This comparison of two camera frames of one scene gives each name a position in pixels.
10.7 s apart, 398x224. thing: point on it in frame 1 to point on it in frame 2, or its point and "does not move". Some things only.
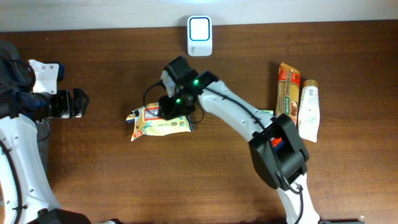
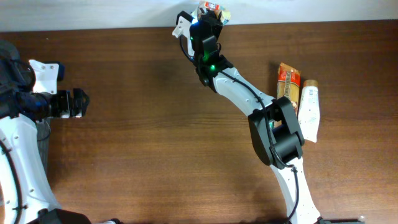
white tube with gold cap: (309, 117) does not move
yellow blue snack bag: (147, 121) to (224, 15)
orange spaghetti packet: (288, 91) does not move
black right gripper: (165, 104) to (214, 29)
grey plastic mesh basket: (44, 129) does not move
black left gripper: (68, 109) does not move
